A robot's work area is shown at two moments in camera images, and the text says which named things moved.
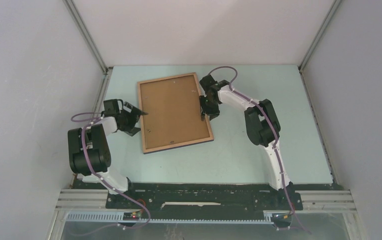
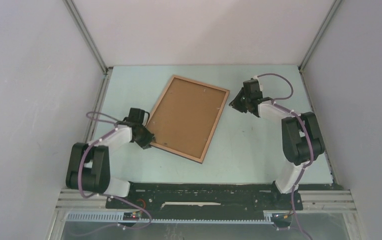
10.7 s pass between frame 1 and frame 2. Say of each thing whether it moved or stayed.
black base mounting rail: stayed
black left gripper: moved
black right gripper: moved
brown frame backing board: moved
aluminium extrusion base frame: stayed
